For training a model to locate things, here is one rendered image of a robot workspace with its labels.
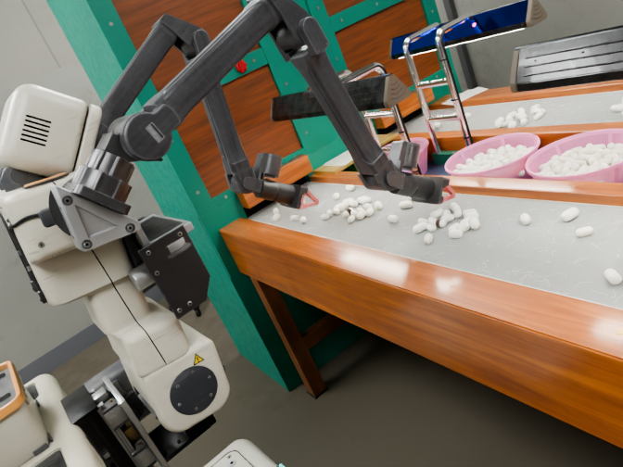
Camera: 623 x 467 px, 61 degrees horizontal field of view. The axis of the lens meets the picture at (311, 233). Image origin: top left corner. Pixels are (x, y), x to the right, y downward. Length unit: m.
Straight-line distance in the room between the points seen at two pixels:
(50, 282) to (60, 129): 0.27
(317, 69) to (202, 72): 0.25
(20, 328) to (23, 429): 2.62
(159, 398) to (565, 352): 0.75
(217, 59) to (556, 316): 0.70
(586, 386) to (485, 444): 0.93
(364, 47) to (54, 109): 1.50
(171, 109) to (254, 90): 1.11
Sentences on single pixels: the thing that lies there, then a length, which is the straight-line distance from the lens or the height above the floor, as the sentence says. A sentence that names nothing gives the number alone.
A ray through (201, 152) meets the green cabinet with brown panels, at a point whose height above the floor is 1.03.
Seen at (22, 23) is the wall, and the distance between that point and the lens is 3.72.
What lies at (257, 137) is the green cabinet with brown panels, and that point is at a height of 0.99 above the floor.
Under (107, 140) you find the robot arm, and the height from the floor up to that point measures 1.25.
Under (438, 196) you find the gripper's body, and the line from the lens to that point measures 1.33.
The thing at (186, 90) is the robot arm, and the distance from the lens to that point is 0.96.
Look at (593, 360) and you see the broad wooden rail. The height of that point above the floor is 0.75.
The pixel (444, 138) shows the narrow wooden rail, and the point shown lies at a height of 0.76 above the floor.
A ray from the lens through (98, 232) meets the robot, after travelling 0.91.
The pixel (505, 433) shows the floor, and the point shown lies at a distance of 1.81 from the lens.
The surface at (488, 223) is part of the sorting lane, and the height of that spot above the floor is 0.74.
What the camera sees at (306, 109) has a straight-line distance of 1.62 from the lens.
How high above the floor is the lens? 1.30
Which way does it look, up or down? 21 degrees down
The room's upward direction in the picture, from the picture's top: 24 degrees counter-clockwise
